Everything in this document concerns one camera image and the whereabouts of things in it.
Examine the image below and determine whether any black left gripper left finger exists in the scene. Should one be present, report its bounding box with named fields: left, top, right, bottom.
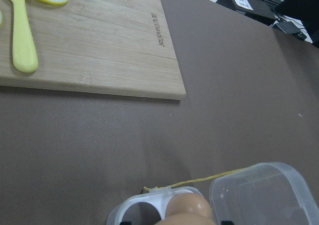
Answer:
left=123, top=221, right=132, bottom=225

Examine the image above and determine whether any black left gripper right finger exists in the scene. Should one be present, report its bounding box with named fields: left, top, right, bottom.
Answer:
left=221, top=221, right=234, bottom=225

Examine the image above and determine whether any brown egg from bowl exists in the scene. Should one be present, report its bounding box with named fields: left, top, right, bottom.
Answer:
left=156, top=214, right=215, bottom=225

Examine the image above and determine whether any clear plastic egg box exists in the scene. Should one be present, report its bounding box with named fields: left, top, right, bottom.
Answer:
left=106, top=162, right=319, bottom=225

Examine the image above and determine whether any brown egg front left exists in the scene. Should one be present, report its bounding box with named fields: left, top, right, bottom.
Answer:
left=165, top=193, right=212, bottom=219

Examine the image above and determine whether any yellow rubber band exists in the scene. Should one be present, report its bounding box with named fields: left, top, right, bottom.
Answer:
left=142, top=167, right=249, bottom=192

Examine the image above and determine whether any bamboo cutting board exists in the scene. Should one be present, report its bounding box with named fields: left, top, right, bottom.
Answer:
left=0, top=0, right=186, bottom=100

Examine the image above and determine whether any yellow plastic knife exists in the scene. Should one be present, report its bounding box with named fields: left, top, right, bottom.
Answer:
left=10, top=0, right=38, bottom=73

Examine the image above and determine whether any black power adapter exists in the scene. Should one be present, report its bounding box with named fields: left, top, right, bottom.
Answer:
left=273, top=21, right=302, bottom=35

